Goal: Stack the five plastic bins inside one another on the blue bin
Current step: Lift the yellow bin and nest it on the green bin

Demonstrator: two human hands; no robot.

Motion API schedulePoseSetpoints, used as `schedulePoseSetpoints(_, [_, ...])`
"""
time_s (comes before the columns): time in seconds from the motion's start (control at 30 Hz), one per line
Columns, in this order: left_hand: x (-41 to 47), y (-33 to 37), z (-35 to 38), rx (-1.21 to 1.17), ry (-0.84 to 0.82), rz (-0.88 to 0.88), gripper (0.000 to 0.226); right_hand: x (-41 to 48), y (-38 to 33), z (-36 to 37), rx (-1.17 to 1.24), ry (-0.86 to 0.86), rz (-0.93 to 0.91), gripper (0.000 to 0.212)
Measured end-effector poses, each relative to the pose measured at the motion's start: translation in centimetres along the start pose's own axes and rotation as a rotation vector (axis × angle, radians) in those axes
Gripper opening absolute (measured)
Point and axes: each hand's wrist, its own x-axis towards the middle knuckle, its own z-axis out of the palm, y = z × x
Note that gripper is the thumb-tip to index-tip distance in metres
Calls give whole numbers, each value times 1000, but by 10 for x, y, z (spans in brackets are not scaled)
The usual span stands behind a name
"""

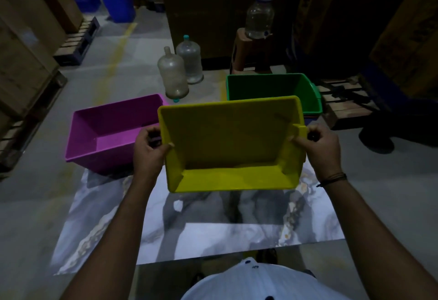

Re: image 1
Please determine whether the person's right hand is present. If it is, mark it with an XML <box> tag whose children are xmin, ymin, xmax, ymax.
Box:
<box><xmin>291</xmin><ymin>124</ymin><xmax>343</xmax><ymax>184</ymax></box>

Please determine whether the black wrist band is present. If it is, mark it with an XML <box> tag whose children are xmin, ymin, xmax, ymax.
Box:
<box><xmin>316</xmin><ymin>172</ymin><xmax>348</xmax><ymax>188</ymax></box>

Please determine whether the brown plastic stool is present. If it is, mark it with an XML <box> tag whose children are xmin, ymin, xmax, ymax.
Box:
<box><xmin>229</xmin><ymin>28</ymin><xmax>275</xmax><ymax>75</ymax></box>

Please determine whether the wooden pallet with slats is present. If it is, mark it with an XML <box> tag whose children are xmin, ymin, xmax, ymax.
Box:
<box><xmin>316</xmin><ymin>76</ymin><xmax>378</xmax><ymax>130</ymax></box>

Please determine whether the person's left forearm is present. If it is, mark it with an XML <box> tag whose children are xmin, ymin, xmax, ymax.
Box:
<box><xmin>60</xmin><ymin>174</ymin><xmax>164</xmax><ymax>300</ymax></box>

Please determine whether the brown wooden crate blue base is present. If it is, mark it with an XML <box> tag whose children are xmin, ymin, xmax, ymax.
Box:
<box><xmin>359</xmin><ymin>0</ymin><xmax>438</xmax><ymax>113</ymax></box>

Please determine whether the green plastic bin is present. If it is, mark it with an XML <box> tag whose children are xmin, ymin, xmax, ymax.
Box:
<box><xmin>226</xmin><ymin>73</ymin><xmax>323</xmax><ymax>116</ymax></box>

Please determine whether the small clear water jug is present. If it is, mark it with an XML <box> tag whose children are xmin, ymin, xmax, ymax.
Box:
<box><xmin>245</xmin><ymin>0</ymin><xmax>276</xmax><ymax>39</ymax></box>

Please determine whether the clear water jug teal cap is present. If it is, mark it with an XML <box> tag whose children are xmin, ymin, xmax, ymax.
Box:
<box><xmin>175</xmin><ymin>35</ymin><xmax>204</xmax><ymax>85</ymax></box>

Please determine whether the large wooden crate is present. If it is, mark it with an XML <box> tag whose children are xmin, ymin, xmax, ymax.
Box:
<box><xmin>0</xmin><ymin>0</ymin><xmax>68</xmax><ymax>120</ymax></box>

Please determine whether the person's left hand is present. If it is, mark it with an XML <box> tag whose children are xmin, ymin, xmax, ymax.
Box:
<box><xmin>133</xmin><ymin>127</ymin><xmax>175</xmax><ymax>181</ymax></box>

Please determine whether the dark wooden pallet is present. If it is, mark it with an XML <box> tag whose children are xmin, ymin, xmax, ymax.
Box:
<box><xmin>53</xmin><ymin>16</ymin><xmax>100</xmax><ymax>67</ymax></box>

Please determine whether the yellow plastic bin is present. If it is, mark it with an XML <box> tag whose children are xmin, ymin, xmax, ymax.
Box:
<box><xmin>157</xmin><ymin>95</ymin><xmax>309</xmax><ymax>193</ymax></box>

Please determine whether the purple plastic bin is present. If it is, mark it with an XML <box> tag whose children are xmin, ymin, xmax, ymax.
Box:
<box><xmin>65</xmin><ymin>94</ymin><xmax>169</xmax><ymax>176</ymax></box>

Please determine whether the white buttoned shirt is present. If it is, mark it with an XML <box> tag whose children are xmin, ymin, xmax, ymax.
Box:
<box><xmin>181</xmin><ymin>257</ymin><xmax>353</xmax><ymax>300</ymax></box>

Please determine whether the person's right forearm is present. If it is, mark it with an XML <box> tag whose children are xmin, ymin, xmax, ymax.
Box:
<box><xmin>316</xmin><ymin>172</ymin><xmax>438</xmax><ymax>300</ymax></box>

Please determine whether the marble patterned slab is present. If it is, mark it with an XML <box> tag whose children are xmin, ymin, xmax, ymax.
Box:
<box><xmin>51</xmin><ymin>159</ymin><xmax>345</xmax><ymax>276</ymax></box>

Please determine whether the dark brown cabinet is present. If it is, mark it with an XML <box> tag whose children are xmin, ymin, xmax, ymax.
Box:
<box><xmin>159</xmin><ymin>0</ymin><xmax>252</xmax><ymax>69</ymax></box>

